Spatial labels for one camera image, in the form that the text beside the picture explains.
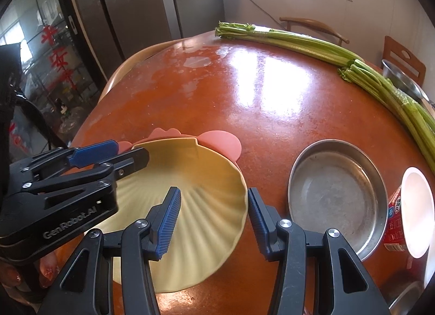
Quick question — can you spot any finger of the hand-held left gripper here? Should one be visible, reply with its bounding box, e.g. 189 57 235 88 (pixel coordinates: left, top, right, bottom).
20 148 150 215
10 140 120 180

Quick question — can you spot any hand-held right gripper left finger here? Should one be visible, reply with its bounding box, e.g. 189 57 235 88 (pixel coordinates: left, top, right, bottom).
37 186 182 315

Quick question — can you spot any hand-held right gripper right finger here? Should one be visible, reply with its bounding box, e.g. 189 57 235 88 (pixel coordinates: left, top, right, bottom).
247 188 391 315

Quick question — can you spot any yellow shell-shaped plate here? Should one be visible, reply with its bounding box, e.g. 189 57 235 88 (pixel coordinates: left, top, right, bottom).
90 136 248 293

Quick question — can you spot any round metal pan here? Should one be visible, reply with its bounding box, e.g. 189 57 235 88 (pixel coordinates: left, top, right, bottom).
288 139 389 262

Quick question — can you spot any pink plate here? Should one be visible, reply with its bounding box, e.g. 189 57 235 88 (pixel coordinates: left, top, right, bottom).
117 127 243 161

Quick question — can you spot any red instant noodle bowl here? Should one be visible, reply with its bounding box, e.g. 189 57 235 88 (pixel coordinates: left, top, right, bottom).
383 166 435 258

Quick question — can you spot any grey metal bowl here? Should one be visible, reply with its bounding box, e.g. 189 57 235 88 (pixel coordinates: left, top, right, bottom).
387 279 425 315

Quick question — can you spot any person's left hand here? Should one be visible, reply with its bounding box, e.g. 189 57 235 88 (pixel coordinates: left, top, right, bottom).
0 257 58 299

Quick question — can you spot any light wooden chair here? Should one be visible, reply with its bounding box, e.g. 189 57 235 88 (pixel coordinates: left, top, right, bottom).
97 39 186 105

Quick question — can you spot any glass door with red decals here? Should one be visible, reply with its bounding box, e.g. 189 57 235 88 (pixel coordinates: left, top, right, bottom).
0 0 102 163

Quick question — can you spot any grey refrigerator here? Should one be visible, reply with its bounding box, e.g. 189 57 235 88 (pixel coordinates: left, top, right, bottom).
64 0 184 78

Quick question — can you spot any wrapped celery bunch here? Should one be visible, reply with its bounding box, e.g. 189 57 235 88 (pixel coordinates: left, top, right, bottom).
337 60 435 173

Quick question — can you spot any long celery bunch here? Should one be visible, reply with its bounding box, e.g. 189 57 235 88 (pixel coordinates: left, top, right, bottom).
215 22 366 67

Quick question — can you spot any small steel bowl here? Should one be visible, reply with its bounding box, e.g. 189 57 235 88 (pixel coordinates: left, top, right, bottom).
381 60 430 101

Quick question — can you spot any wooden chair with curved back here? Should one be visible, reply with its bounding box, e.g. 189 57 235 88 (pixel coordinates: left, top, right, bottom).
279 17 350 46

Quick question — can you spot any wooden chair with cutout back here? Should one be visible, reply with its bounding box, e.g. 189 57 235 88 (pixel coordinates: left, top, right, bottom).
383 36 426 86

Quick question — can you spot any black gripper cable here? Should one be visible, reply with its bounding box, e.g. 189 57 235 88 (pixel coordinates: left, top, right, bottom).
13 93 67 148

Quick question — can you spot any thin wall cable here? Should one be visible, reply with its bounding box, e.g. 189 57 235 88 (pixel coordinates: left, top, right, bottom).
222 0 283 27

